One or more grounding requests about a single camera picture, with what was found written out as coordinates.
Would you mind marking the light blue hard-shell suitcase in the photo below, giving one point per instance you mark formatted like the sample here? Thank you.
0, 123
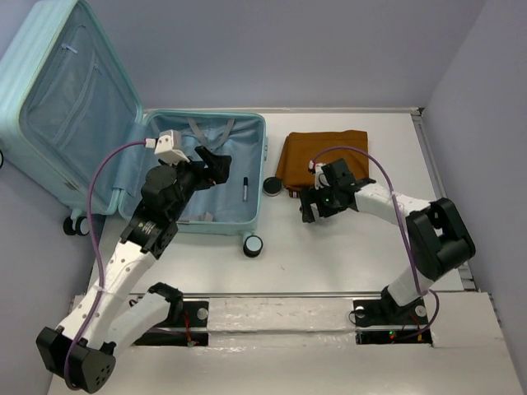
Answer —
71, 119

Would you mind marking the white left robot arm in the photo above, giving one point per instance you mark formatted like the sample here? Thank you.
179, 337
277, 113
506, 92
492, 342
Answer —
84, 346

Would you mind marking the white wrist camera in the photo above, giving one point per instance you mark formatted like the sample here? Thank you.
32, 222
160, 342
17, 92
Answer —
320, 180
168, 147

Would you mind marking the dark marker pen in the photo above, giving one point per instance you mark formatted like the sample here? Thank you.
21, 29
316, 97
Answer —
245, 189

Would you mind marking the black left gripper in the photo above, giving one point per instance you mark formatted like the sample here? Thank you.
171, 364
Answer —
217, 171

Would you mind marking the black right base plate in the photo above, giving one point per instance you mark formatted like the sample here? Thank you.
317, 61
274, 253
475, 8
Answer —
376, 329

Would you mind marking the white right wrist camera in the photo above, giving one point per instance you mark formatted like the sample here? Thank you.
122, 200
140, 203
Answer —
320, 180

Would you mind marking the round black tin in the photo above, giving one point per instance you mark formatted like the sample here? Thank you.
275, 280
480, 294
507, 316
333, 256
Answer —
272, 186

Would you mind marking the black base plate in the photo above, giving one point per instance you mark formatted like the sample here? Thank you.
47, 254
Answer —
189, 329
376, 329

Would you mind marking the brown cloth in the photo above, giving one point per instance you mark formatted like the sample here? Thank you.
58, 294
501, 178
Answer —
300, 148

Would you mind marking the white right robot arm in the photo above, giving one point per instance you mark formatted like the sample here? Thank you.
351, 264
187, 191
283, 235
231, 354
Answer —
434, 234

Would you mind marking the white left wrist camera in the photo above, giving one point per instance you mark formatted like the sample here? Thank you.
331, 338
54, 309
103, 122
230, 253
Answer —
168, 147

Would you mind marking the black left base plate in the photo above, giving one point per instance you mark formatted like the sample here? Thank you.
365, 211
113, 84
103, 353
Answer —
189, 329

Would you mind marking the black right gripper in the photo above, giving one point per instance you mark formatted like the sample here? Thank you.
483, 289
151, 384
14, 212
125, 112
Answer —
311, 195

